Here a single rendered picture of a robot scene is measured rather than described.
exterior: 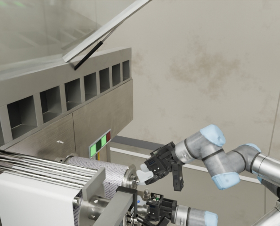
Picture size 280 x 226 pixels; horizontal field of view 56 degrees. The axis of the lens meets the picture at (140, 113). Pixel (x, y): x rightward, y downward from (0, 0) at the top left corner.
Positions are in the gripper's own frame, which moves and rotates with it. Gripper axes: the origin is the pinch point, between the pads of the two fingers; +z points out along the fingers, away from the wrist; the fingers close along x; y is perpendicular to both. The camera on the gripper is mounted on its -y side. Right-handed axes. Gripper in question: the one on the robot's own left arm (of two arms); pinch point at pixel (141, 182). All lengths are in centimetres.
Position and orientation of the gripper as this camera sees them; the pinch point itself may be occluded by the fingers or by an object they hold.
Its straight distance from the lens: 102.2
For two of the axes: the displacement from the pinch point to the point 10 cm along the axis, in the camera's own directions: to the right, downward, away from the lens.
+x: -3.3, 3.2, -8.9
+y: -6.0, -8.0, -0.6
